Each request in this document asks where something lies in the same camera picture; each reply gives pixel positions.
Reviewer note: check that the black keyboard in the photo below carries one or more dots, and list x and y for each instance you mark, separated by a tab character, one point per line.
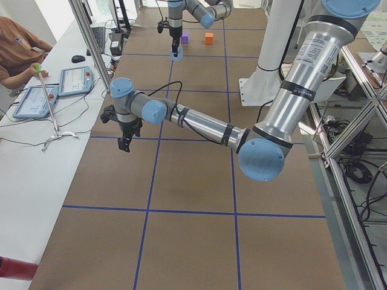
99	36

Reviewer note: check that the white chair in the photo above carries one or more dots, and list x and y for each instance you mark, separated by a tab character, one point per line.
325	91

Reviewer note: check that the aluminium frame post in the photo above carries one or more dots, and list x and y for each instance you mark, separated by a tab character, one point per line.
90	41

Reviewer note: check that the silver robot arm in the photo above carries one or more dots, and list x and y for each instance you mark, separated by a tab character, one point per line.
262	149
206	16

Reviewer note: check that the light blue foam block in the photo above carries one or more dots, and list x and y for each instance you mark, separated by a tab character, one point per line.
178	55

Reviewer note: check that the purple foam block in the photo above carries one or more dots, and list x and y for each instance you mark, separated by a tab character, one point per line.
185	38

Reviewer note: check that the person in brown shirt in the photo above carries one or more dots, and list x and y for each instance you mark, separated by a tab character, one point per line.
21	51

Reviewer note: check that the black computer mouse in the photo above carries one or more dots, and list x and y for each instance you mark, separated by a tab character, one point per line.
77	59

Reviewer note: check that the metal grabber stick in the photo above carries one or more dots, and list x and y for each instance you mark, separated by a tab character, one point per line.
58	134

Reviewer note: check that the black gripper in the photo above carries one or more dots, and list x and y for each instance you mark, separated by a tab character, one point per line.
174	35
130	128

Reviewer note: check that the far teach pendant tablet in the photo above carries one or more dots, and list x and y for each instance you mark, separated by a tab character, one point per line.
75	81

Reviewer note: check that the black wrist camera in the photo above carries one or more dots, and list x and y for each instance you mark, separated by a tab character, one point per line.
108	114
163	24

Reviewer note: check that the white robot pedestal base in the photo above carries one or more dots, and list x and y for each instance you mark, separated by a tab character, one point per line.
263	85

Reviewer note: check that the black power adapter box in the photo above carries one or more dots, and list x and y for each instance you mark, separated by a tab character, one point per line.
116	45

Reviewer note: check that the teach pendant tablet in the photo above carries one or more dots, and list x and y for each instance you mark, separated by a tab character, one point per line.
75	81
32	105

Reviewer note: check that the red cylinder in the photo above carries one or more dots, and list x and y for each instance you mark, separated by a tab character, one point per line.
17	269

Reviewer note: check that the orange foam block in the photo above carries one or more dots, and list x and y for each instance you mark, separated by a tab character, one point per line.
208	38

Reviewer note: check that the near teach pendant tablet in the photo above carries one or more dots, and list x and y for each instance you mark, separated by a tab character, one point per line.
32	105

